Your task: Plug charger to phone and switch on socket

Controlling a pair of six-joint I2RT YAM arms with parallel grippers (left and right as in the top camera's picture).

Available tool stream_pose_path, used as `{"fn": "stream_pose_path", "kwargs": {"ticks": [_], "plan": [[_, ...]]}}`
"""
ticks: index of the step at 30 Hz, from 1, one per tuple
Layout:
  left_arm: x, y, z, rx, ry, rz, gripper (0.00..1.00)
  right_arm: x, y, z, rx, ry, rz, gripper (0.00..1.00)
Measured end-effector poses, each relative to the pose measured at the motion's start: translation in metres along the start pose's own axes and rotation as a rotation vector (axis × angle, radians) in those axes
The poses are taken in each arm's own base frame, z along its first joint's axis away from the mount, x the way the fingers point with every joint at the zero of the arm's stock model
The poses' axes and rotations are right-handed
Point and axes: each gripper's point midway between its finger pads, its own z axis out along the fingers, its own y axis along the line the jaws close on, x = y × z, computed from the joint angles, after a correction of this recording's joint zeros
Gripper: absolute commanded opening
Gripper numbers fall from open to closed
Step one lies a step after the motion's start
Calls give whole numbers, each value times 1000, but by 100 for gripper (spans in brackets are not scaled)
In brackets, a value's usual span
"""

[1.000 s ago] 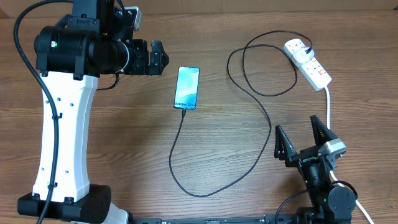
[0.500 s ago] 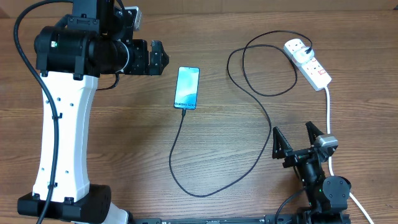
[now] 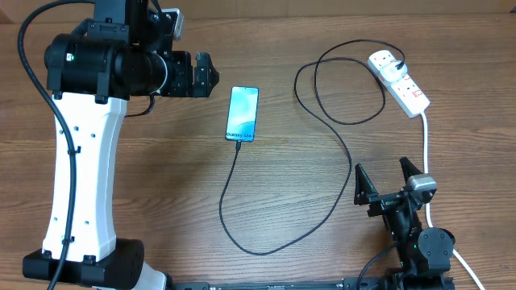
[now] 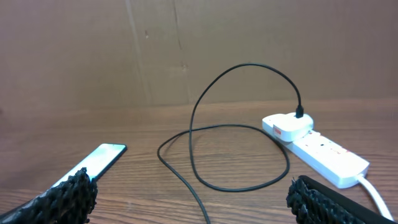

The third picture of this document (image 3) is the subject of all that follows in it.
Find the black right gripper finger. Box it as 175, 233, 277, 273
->
399, 156, 422, 181
354, 164, 378, 205

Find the Galaxy S24 smartphone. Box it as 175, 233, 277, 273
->
225, 86, 260, 142

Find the black USB charging cable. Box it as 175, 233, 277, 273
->
218, 39, 406, 257

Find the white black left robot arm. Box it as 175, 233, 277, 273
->
23, 1, 219, 289

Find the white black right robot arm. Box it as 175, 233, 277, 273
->
354, 157, 456, 290

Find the white charger plug adapter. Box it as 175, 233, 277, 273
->
380, 61, 408, 83

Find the white power strip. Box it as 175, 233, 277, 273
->
368, 50, 430, 118

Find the cardboard back panel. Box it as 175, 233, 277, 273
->
1, 0, 515, 24

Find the white power strip cord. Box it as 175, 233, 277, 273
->
418, 111, 487, 290

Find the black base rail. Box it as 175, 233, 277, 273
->
163, 278, 456, 290

